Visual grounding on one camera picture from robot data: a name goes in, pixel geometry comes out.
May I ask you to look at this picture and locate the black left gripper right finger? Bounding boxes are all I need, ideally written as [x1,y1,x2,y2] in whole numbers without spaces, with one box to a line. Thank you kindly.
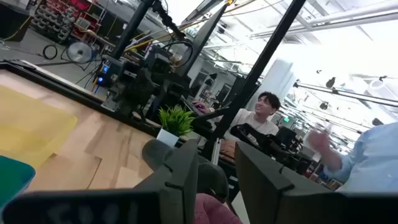
[234,141,331,224]

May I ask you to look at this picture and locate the person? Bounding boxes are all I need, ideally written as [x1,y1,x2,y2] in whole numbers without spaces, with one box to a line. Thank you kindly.
[192,91,282,141]
[307,121,398,194]

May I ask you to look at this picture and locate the maroon red cloth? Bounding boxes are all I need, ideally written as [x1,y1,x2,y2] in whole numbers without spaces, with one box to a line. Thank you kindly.
[194,192,244,224]

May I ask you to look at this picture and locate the dark grey cap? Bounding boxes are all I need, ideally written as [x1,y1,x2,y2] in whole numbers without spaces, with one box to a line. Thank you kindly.
[142,139,230,203]

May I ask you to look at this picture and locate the yellow tray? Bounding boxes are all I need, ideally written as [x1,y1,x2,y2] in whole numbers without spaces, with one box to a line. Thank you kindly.
[0,85,79,170]

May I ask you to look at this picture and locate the shelf with storage bins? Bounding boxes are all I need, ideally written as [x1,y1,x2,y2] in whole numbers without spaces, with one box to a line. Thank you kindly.
[30,0,105,45]

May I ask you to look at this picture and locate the black aluminium rig frame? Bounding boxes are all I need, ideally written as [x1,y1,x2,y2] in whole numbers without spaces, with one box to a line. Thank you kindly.
[0,0,308,166]

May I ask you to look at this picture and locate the black coiled floor cable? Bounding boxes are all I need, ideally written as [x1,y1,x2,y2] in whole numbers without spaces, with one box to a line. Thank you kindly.
[42,44,58,60]

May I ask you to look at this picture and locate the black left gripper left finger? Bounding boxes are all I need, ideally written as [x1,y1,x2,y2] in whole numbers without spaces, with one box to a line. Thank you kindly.
[133,139,199,224]

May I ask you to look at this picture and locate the teal tray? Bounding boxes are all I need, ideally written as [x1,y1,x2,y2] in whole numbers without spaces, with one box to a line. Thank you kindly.
[0,154,37,212]

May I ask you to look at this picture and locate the green plant in white pot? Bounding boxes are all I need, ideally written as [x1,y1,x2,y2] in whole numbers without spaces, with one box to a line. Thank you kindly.
[155,104,196,147]

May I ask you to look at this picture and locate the black equipment on bench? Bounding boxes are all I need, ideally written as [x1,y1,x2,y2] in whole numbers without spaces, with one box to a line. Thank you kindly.
[229,123,313,175]

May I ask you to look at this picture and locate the grey floor fan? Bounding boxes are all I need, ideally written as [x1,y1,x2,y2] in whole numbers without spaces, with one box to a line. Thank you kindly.
[65,41,93,65]

